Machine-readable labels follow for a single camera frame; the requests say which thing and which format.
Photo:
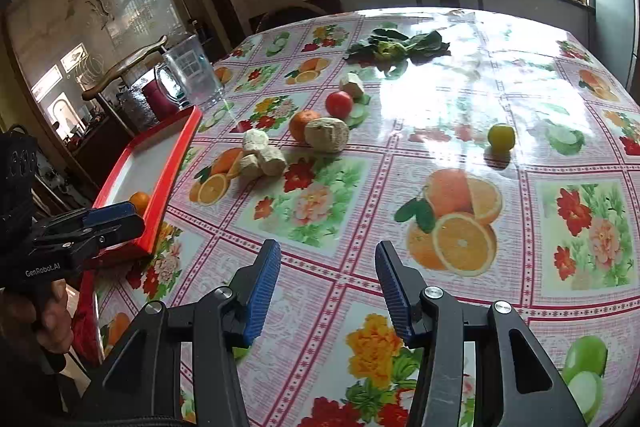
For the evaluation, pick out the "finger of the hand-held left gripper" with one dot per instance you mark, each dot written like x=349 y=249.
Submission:
x=120 y=232
x=107 y=214

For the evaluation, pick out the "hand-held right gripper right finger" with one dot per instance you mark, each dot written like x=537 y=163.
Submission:
x=395 y=294

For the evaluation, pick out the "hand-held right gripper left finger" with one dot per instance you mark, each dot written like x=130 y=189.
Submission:
x=260 y=292

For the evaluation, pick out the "orange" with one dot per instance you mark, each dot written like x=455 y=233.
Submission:
x=304 y=126
x=141 y=202

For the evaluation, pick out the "red tray with white inside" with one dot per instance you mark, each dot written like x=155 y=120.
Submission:
x=172 y=177

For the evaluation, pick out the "large pale corn cob piece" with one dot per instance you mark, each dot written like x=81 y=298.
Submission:
x=327 y=135

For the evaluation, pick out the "green plum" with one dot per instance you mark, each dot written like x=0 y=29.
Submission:
x=501 y=137

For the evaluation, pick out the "red tomato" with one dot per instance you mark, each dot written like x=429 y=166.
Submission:
x=340 y=104

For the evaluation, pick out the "person's left hand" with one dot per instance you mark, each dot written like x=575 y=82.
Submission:
x=17 y=317

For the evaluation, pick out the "red thermos bottle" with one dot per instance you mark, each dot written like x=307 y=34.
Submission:
x=157 y=99

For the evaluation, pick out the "clear glass mug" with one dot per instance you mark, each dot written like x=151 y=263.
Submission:
x=192 y=72

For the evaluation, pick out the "etched glass partition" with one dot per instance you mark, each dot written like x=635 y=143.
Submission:
x=75 y=22

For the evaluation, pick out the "leafy green vegetable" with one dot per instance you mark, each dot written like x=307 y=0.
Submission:
x=385 y=44

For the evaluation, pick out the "round-backed dark chair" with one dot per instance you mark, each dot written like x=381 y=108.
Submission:
x=290 y=18

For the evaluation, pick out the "wooden chair with curved rail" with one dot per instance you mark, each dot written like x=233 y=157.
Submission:
x=125 y=66

